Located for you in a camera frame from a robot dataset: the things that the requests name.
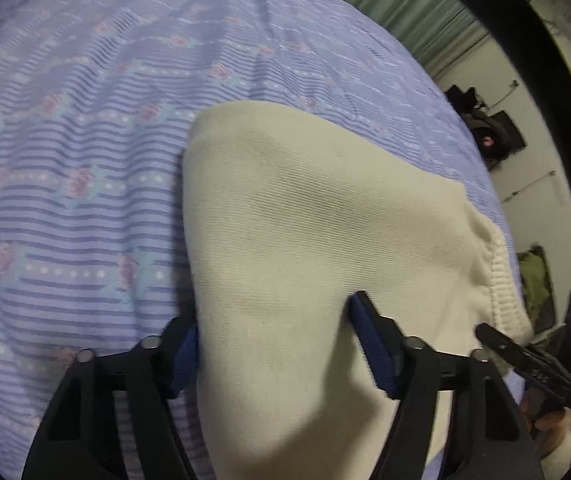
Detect black bag on floor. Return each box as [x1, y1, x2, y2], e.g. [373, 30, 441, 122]
[444, 85, 526, 172]

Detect metal wall rail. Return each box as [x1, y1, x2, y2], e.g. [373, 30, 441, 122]
[502, 171, 557, 204]
[494, 79, 520, 105]

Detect cream pants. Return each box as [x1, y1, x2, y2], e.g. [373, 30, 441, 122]
[180, 101, 536, 480]

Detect olive green bag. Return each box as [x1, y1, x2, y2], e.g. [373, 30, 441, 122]
[515, 244, 557, 335]

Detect person's right forearm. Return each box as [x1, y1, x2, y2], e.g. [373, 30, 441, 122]
[537, 430, 571, 480]

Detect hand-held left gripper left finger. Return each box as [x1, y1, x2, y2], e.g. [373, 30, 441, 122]
[20, 316, 201, 480]

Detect person's right hand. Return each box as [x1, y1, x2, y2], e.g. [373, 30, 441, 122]
[521, 379, 571, 445]

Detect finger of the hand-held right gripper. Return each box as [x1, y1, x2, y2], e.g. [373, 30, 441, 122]
[474, 322, 571, 413]

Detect purple floral bedsheet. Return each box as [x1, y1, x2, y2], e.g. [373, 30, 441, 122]
[0, 0, 529, 480]

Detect green curtain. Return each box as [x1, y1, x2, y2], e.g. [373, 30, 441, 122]
[333, 0, 491, 86]

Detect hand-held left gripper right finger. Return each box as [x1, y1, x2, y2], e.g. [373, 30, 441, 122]
[348, 290, 546, 480]

